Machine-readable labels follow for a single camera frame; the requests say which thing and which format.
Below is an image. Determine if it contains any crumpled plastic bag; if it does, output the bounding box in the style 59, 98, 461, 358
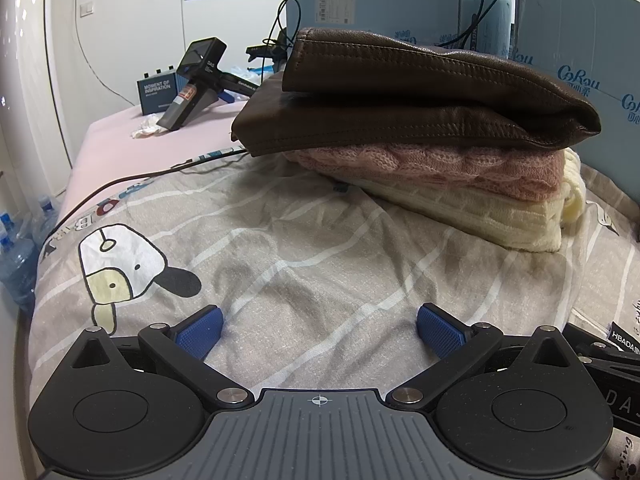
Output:
227, 62, 266, 87

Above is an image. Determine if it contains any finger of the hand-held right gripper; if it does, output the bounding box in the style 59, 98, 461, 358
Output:
562, 322, 640, 371

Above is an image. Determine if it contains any white crumpled tissue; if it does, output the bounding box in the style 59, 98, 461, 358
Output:
131, 114, 163, 138

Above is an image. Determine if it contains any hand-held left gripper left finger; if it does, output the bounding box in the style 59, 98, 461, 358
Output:
67, 305, 253, 408

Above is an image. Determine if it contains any pink knit sweater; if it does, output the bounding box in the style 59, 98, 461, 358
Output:
285, 142, 568, 206

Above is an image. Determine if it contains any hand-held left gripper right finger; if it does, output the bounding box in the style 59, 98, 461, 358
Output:
387, 303, 573, 408

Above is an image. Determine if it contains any white cabinet door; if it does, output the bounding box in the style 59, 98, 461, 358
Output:
0, 0, 87, 198

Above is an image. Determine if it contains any black hanging cable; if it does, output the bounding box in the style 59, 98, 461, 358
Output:
440, 0, 517, 51

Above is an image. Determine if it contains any black fabric tag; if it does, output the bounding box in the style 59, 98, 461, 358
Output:
606, 324, 640, 353

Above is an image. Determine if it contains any dark blue small box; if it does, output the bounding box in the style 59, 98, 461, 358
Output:
137, 67, 188, 115

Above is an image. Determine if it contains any black handle device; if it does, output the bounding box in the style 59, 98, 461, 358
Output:
159, 37, 261, 133

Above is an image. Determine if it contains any black clamp stand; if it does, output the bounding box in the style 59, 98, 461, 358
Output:
246, 27, 295, 77

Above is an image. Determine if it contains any brown leather garment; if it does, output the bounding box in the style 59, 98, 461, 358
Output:
230, 26, 602, 158

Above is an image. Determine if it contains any clear water bottle blue cap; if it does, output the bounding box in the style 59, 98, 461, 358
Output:
0, 236, 42, 308
0, 212, 26, 253
31, 195, 63, 247

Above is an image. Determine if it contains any thin black cable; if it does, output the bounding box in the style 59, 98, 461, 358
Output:
42, 147, 251, 248

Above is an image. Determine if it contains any light blue printed board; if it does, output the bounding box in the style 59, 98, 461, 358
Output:
512, 0, 640, 196

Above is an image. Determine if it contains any pink bed sheet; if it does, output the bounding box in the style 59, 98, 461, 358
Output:
55, 97, 281, 226

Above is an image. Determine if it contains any cream knit sweater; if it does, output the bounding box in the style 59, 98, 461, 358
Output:
345, 147, 587, 253

